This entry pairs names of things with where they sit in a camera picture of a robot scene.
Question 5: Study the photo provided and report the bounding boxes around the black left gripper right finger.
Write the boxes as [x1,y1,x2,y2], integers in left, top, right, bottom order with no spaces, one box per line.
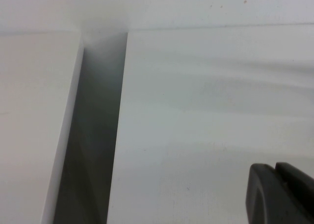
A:
[274,162,314,220]

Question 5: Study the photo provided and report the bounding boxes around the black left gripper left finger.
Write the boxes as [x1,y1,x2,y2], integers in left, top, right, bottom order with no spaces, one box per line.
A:
[246,163,314,224]

